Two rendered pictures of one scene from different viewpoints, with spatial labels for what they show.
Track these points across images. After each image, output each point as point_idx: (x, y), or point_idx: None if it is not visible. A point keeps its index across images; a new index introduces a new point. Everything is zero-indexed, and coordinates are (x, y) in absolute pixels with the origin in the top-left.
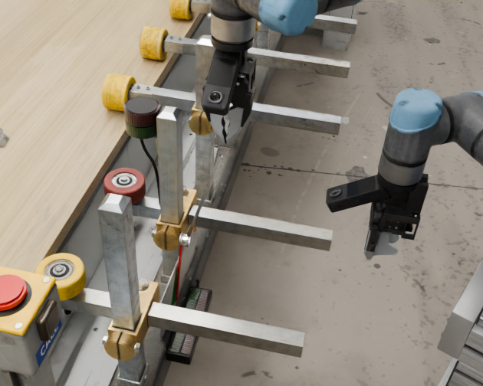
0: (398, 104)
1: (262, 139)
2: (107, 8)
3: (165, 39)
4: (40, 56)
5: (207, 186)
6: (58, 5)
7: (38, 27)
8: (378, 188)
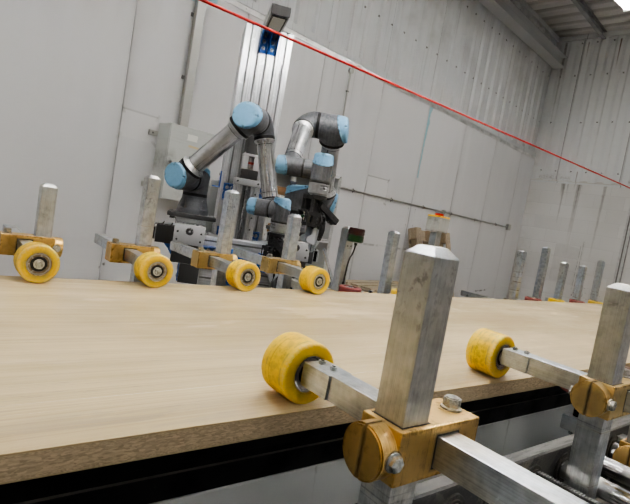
0: (290, 201)
1: None
2: (193, 309)
3: None
4: (326, 316)
5: (329, 264)
6: (236, 328)
7: (296, 326)
8: (283, 240)
